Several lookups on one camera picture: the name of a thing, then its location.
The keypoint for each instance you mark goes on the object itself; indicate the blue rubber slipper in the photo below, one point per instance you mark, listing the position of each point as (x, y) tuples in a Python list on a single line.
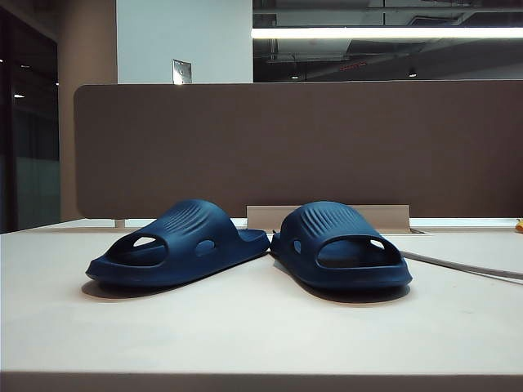
[(184, 232), (327, 228)]

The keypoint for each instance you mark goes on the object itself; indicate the brown desk divider panel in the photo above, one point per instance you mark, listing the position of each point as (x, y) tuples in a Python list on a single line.
[(286, 143)]

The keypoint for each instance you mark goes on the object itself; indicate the red ceiling sign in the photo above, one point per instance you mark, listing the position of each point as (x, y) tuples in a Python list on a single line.
[(352, 66)]

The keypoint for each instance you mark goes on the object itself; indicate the white ceiling light strip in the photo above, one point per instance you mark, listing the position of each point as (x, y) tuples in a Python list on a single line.
[(367, 33)]

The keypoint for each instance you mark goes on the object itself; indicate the small yellow object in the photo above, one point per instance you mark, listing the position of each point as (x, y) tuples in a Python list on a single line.
[(519, 225)]

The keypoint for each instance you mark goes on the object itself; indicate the white divider support bracket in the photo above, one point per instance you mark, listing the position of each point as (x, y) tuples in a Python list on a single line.
[(119, 223)]

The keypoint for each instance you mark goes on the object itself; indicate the metal wall plate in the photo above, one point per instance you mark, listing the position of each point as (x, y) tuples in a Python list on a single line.
[(181, 72)]

